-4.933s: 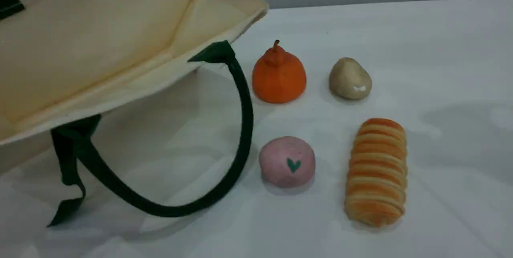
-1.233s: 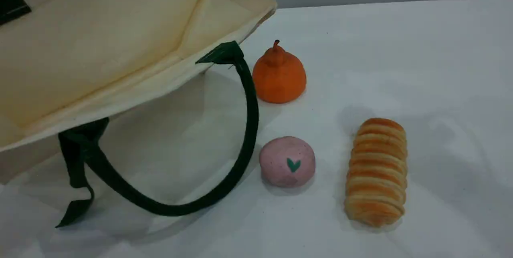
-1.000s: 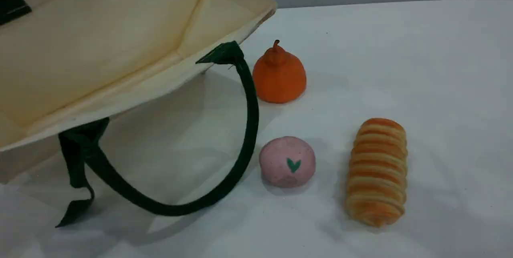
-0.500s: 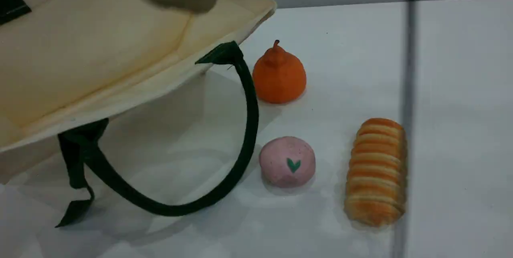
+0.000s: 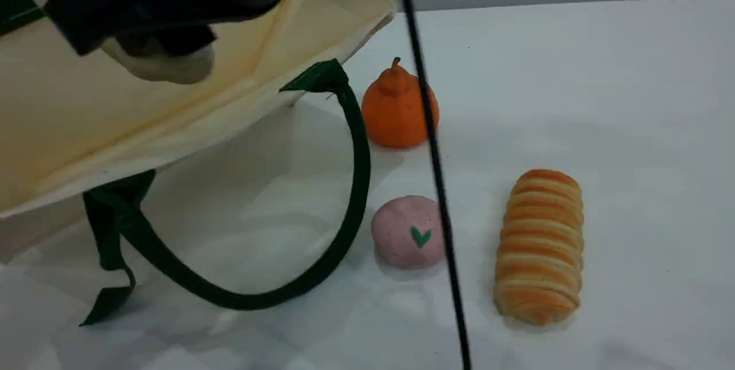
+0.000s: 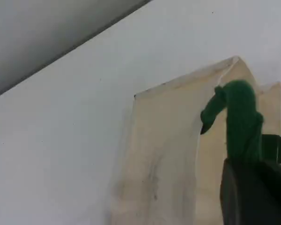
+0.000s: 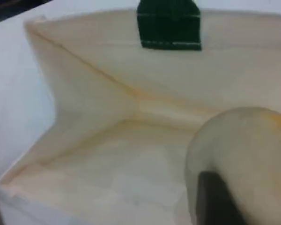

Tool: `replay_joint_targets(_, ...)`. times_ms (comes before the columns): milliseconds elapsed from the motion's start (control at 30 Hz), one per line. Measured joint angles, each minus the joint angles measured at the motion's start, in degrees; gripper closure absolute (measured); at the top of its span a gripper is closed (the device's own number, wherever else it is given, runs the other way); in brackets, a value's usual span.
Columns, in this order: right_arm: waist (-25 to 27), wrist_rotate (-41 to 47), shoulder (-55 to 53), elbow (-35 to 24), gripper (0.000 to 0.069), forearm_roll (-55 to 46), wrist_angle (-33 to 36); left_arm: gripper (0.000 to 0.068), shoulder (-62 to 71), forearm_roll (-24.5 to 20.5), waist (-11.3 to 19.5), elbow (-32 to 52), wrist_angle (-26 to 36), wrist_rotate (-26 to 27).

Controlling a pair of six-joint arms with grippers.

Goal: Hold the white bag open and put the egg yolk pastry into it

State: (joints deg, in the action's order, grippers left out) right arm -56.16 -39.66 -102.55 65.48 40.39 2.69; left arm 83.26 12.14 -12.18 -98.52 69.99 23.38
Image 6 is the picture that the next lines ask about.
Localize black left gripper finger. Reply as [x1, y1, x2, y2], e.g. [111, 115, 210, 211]
[228, 160, 281, 225]
[219, 158, 241, 225]

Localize beige canvas handbag green handles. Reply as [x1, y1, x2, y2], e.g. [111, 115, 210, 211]
[109, 55, 281, 225]

